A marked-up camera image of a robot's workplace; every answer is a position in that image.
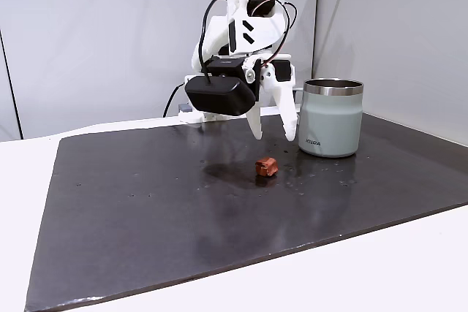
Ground red and black servo wire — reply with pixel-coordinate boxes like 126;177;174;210
268;0;298;67

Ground pale green steel mug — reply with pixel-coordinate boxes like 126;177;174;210
294;77;365;159

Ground black oval camera box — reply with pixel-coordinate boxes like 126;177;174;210
184;56;263;117

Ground dark grey table mat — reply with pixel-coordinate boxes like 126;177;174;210
24;111;468;312

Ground red cube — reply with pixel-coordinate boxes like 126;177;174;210
254;156;279;178

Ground black camera cable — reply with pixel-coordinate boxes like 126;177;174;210
162;0;228;118

